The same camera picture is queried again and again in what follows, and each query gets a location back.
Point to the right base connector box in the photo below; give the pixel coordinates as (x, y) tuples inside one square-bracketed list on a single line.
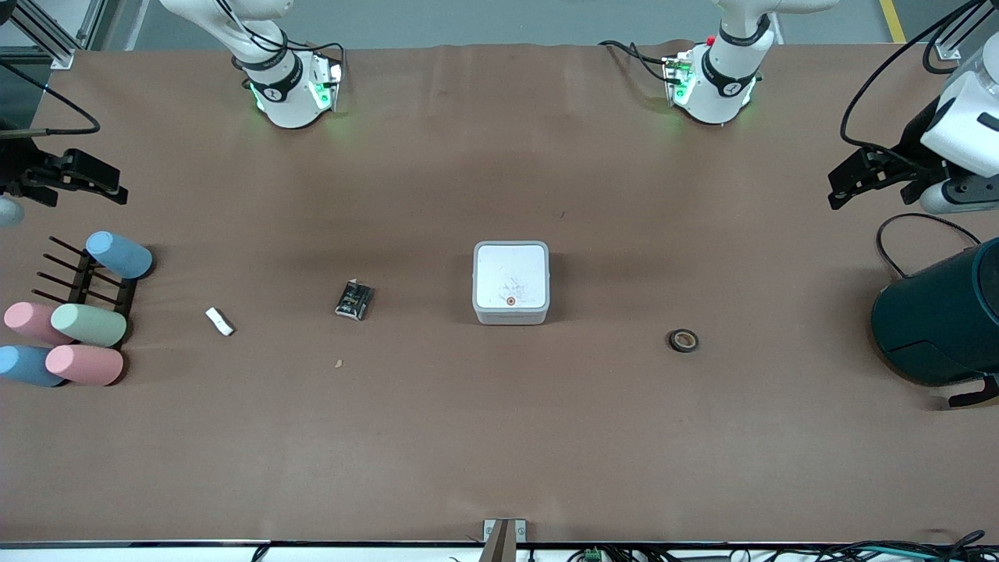
[(326, 82)]

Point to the aluminium frame profile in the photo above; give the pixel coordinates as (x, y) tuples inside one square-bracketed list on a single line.
[(956, 43), (55, 39)]

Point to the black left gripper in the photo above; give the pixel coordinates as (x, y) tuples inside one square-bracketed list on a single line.
[(910, 151)]

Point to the base connector box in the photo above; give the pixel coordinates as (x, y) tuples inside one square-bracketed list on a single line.
[(679, 78), (326, 82)]

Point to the green foam cylinder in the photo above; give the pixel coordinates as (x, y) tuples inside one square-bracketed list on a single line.
[(90, 325)]

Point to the white square trash bin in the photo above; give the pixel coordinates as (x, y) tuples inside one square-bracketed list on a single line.
[(511, 281)]

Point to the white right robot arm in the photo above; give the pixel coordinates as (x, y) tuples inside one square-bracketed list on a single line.
[(285, 94)]

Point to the dark teal round appliance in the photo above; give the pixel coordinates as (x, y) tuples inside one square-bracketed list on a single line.
[(940, 320)]

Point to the blue plastic cup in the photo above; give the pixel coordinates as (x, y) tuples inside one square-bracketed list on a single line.
[(119, 254)]

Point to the pink foam cylinder left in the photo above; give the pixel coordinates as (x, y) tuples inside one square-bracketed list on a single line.
[(27, 320)]

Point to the pink foam cylinder front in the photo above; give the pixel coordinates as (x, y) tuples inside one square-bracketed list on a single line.
[(84, 364)]

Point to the black snack wrapper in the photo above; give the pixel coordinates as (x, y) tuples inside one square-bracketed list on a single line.
[(353, 301)]

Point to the pink foam cylinder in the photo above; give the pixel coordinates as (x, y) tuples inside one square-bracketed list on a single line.
[(27, 320), (84, 364)]

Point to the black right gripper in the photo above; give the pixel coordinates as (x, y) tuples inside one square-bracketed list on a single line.
[(17, 169)]

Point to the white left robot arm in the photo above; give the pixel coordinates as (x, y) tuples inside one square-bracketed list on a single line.
[(722, 86)]

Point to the black peg cup rack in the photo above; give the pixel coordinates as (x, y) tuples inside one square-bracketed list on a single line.
[(86, 285)]

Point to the black tape roll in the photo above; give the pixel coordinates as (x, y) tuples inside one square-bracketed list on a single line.
[(683, 340)]

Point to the left base connector box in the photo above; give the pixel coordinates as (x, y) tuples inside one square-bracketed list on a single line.
[(679, 78)]

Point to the blue foam cylinder front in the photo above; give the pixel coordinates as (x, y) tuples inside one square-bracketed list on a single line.
[(27, 365)]

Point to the metal table edge bracket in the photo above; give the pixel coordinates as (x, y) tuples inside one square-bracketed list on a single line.
[(504, 538)]

